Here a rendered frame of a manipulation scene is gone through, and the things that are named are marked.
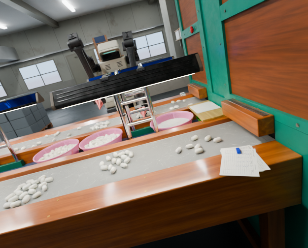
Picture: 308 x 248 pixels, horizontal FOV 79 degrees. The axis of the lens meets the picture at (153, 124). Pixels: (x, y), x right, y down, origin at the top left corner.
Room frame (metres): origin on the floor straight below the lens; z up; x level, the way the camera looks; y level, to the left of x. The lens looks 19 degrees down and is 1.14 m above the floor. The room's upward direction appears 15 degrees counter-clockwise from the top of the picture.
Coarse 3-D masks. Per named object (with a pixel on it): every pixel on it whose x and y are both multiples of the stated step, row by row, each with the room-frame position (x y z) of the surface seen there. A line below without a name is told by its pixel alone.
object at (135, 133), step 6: (114, 72) 1.21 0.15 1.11; (138, 90) 1.19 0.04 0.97; (126, 96) 1.19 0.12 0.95; (126, 108) 1.18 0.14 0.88; (144, 108) 1.18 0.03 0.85; (132, 120) 1.18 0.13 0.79; (132, 126) 1.18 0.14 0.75; (150, 126) 1.18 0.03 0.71; (132, 132) 1.18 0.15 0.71; (138, 132) 1.18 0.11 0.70; (144, 132) 1.17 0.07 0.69; (150, 132) 1.17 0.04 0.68
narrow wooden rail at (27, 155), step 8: (168, 112) 1.23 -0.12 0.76; (192, 112) 1.20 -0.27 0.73; (136, 120) 1.25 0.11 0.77; (160, 120) 1.20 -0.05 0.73; (168, 120) 1.20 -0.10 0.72; (104, 128) 1.25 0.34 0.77; (120, 128) 1.21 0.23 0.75; (136, 128) 1.21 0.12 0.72; (80, 136) 1.22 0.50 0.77; (48, 144) 1.23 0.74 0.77; (16, 152) 1.25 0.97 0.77; (24, 152) 1.22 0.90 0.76; (32, 152) 1.21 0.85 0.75; (48, 152) 1.21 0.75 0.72; (0, 160) 1.22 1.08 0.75; (8, 160) 1.22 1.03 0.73; (24, 160) 1.22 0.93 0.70; (32, 160) 1.22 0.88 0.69
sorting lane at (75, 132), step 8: (168, 104) 1.53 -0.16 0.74; (176, 104) 1.46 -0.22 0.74; (184, 104) 1.40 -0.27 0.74; (160, 112) 1.36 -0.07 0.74; (112, 120) 1.51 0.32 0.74; (88, 128) 1.45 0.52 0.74; (56, 136) 1.47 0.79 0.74; (64, 136) 1.41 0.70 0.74; (72, 136) 1.35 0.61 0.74; (16, 144) 1.56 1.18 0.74; (24, 144) 1.49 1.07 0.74; (32, 144) 1.43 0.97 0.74; (40, 144) 1.37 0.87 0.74; (0, 152) 1.45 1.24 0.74; (8, 152) 1.39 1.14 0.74
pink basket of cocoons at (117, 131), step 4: (112, 128) 1.19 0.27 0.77; (116, 128) 1.17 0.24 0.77; (100, 132) 1.20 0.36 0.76; (104, 132) 1.20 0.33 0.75; (108, 132) 1.19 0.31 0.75; (112, 132) 1.18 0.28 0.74; (116, 132) 1.16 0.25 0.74; (120, 132) 1.12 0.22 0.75; (88, 136) 1.16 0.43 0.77; (92, 136) 1.17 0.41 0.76; (96, 136) 1.18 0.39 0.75; (100, 136) 1.19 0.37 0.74; (120, 136) 1.04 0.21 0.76; (84, 140) 1.12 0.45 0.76; (88, 140) 1.14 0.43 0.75; (112, 140) 0.97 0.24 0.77; (116, 140) 1.00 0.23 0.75; (120, 140) 1.04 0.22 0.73; (80, 144) 1.06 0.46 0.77; (84, 144) 1.10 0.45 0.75; (104, 144) 0.95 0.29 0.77; (108, 144) 0.96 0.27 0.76; (80, 148) 0.99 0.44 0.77; (84, 148) 0.97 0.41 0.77; (88, 148) 0.95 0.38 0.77; (92, 148) 0.94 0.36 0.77
